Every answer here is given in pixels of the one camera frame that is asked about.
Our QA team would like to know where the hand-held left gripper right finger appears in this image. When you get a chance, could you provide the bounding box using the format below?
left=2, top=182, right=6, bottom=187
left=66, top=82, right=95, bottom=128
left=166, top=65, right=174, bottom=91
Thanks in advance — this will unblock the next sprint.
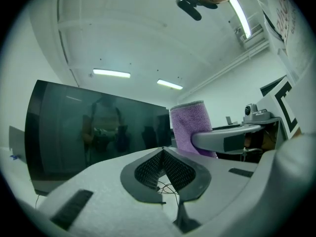
left=162, top=146, right=260, bottom=235

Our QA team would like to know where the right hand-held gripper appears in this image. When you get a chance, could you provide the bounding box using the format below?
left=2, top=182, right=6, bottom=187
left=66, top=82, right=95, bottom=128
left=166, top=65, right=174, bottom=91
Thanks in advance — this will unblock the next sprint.
left=190, top=75, right=301, bottom=156

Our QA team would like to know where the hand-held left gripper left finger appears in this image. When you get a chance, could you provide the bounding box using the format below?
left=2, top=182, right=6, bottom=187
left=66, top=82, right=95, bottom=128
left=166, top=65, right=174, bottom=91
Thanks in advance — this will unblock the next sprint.
left=37, top=146, right=184, bottom=237

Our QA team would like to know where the purple cloth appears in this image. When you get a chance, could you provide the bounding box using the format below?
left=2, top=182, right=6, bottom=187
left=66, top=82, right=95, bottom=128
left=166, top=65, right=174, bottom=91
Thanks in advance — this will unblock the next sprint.
left=169, top=99, right=218, bottom=159

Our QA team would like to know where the person's right hand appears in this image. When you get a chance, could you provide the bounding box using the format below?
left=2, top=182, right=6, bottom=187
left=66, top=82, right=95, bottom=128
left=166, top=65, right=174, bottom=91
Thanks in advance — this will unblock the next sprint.
left=243, top=128, right=281, bottom=152

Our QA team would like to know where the large black monitor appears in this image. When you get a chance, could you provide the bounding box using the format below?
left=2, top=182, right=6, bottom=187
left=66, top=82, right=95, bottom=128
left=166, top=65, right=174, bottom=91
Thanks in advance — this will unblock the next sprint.
left=24, top=79, right=173, bottom=197

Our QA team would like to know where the long ceiling light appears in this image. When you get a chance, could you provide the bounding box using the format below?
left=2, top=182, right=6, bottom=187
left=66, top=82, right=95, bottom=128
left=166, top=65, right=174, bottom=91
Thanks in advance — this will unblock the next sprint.
left=157, top=79, right=184, bottom=91
left=228, top=0, right=252, bottom=40
left=92, top=68, right=131, bottom=79

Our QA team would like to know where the dark window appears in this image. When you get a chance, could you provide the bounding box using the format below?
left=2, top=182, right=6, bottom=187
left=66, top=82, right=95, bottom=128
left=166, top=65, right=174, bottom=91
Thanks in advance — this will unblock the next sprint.
left=260, top=75, right=288, bottom=98

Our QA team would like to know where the ceiling air vent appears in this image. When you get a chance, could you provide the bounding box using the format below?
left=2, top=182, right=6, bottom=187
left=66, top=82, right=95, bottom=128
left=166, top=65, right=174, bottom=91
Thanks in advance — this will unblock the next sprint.
left=239, top=23, right=264, bottom=44

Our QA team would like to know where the white printed t-shirt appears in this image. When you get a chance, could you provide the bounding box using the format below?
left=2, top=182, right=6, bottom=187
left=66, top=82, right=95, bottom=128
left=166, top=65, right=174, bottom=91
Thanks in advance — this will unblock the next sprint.
left=238, top=0, right=313, bottom=83

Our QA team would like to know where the grey gripper camera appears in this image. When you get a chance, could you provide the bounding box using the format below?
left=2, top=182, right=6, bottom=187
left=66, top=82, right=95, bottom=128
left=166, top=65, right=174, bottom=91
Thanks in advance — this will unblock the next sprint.
left=243, top=103, right=273, bottom=122

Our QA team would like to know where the black cable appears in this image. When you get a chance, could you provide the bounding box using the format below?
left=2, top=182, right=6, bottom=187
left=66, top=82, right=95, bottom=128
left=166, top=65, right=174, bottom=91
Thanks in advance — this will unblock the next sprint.
left=155, top=179, right=181, bottom=208

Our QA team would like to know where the black head-worn camera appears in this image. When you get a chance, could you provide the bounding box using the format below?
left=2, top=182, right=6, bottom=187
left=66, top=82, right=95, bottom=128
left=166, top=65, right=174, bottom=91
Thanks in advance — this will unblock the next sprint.
left=175, top=0, right=219, bottom=22

